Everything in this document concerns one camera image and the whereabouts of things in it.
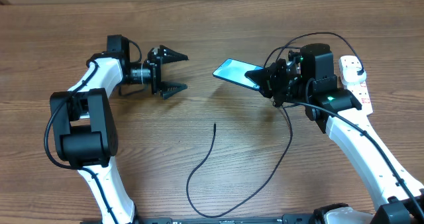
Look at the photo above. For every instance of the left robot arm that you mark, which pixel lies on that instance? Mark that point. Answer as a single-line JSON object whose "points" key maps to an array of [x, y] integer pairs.
{"points": [[81, 134]]}

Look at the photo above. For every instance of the Samsung Galaxy smartphone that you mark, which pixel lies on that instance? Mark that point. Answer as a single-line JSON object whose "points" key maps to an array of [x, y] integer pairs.
{"points": [[233, 71]]}

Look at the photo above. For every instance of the white power strip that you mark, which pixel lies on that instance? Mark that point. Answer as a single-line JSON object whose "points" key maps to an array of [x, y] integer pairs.
{"points": [[360, 90]]}

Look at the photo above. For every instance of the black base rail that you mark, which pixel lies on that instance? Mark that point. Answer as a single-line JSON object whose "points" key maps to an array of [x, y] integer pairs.
{"points": [[343, 215]]}

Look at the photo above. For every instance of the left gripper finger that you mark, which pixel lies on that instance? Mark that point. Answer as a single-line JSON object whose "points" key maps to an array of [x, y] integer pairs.
{"points": [[168, 89], [167, 55]]}

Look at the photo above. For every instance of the white USB charger plug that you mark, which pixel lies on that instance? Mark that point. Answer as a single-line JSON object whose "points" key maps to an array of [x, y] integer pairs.
{"points": [[351, 76]]}

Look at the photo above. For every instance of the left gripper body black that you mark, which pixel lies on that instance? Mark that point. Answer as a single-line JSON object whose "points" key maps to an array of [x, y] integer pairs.
{"points": [[155, 67]]}

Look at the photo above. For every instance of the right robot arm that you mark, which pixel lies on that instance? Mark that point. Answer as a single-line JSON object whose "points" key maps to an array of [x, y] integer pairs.
{"points": [[307, 78]]}

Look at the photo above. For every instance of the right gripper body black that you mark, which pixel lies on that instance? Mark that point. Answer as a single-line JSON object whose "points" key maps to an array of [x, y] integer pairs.
{"points": [[284, 86]]}

